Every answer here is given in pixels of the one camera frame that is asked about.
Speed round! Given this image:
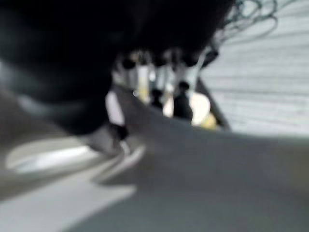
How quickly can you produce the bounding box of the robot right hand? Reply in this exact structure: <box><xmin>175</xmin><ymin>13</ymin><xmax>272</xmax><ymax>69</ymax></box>
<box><xmin>0</xmin><ymin>0</ymin><xmax>239</xmax><ymax>136</ymax></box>

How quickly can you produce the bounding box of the pale yellow slipper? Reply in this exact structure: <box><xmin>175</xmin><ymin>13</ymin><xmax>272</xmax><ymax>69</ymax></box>
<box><xmin>163</xmin><ymin>93</ymin><xmax>218</xmax><ymax>130</ymax></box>

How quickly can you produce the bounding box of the black coiled wrist cable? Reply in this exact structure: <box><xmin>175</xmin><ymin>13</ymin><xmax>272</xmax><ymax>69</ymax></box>
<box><xmin>212</xmin><ymin>0</ymin><xmax>279</xmax><ymax>58</ymax></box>

